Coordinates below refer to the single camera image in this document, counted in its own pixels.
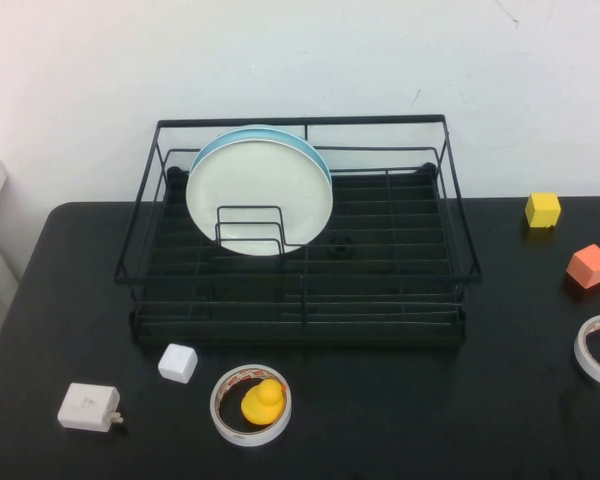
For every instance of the white plate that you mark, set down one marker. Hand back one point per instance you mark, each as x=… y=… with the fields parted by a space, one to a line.
x=260 y=190

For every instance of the light blue plate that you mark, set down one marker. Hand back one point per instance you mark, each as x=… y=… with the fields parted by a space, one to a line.
x=250 y=135

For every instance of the black drip tray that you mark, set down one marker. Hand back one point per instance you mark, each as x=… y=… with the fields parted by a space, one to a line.
x=380 y=260

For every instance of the yellow rubber duck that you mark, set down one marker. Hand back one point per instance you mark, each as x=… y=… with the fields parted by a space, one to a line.
x=260 y=406

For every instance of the white cube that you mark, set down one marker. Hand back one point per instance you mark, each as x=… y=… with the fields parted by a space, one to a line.
x=177 y=362

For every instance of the white tape roll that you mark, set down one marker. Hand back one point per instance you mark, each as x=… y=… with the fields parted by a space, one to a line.
x=580 y=355
x=250 y=440

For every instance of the yellow cube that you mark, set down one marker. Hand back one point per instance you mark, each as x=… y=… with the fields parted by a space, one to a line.
x=543 y=210

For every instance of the white power adapter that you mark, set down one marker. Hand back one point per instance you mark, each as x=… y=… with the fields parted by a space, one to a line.
x=87 y=405

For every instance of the orange cube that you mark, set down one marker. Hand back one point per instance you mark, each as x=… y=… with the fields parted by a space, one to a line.
x=590 y=265

